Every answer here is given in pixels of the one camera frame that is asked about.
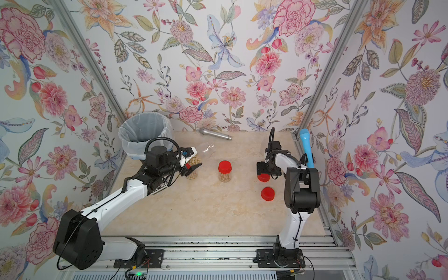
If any black bin with white liner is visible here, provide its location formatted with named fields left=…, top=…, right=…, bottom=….
left=119, top=112, right=175, bottom=160

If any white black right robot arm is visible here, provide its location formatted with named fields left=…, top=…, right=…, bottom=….
left=257, top=139, right=321, bottom=261

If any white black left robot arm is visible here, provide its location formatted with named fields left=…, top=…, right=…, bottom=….
left=52, top=146, right=199, bottom=270

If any silver microphone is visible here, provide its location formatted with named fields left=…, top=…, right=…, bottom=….
left=199, top=128, right=233, bottom=141

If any blue microphone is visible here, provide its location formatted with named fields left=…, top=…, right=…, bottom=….
left=299, top=129, right=315, bottom=168

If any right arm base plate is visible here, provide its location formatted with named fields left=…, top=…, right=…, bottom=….
left=253, top=248, right=306, bottom=269

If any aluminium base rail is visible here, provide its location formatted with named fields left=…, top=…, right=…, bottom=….
left=57, top=235, right=358, bottom=280

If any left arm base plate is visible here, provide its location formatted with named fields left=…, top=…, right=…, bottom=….
left=113, top=249, right=165, bottom=269

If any aluminium corner post right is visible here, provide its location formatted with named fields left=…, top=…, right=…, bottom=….
left=295, top=0, right=372, bottom=135

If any aluminium corner post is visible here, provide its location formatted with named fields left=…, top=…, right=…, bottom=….
left=295, top=0, right=372, bottom=135
left=49, top=0, right=126, bottom=123

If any aluminium corner post left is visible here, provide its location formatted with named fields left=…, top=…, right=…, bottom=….
left=49, top=0, right=126, bottom=123

